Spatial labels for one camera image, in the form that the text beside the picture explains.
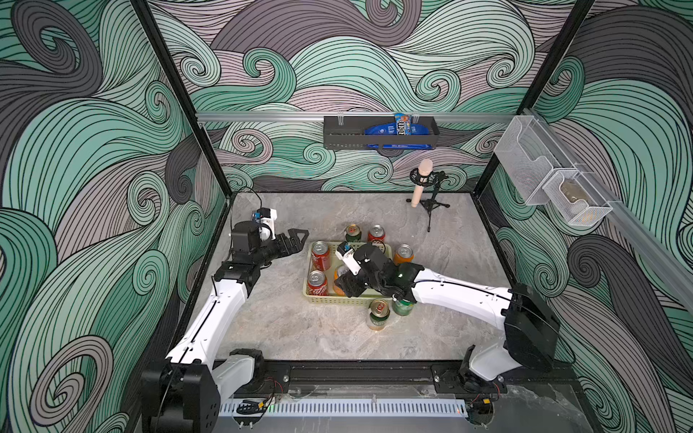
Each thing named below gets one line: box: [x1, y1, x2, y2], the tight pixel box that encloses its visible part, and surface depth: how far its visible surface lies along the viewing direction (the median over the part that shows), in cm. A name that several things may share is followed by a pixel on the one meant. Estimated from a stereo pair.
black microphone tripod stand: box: [406, 167, 451, 232], surface depth 97 cm
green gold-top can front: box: [367, 298, 391, 332], surface depth 77 cm
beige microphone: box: [411, 158, 434, 209], surface depth 94 cm
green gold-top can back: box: [345, 223, 362, 243], surface depth 97 cm
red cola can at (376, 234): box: [367, 223, 387, 246], surface depth 96 cm
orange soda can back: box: [393, 243, 416, 267], surface depth 90 cm
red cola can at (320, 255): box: [311, 239, 331, 272], surface depth 91 cm
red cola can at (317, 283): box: [306, 269, 330, 296], surface depth 83 cm
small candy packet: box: [394, 112, 413, 137], surface depth 92 cm
